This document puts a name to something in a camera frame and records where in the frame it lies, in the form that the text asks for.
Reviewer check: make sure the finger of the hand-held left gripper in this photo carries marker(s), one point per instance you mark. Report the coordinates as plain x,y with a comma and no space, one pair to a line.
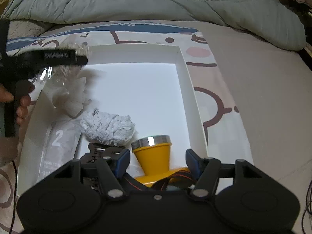
81,60

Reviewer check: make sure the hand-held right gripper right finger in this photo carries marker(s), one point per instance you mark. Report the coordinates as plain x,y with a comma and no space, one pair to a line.
192,163

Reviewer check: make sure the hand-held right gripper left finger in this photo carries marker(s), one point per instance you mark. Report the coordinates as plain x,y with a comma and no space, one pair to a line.
123,163

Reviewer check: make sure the black hair clip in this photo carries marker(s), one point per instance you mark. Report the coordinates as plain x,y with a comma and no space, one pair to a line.
102,152

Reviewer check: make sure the clear plastic bag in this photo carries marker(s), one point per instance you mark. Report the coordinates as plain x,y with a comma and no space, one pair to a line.
67,87

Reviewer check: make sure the white tissue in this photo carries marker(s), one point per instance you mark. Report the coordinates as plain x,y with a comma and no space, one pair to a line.
108,126

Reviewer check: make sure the white cardboard box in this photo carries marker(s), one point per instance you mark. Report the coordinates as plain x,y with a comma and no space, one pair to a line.
136,92

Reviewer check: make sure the grey foil packet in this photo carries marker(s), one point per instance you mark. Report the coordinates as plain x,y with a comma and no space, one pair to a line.
58,148

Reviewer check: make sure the person's left hand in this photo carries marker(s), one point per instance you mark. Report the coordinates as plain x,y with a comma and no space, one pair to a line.
24,106

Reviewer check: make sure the beige quilted pillow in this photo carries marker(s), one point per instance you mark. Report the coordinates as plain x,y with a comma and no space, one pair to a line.
26,29

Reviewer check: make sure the printed cartoon blanket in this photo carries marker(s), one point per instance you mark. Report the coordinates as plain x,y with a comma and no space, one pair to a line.
219,102

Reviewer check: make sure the grey duvet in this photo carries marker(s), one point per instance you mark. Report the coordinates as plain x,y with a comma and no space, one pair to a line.
158,0

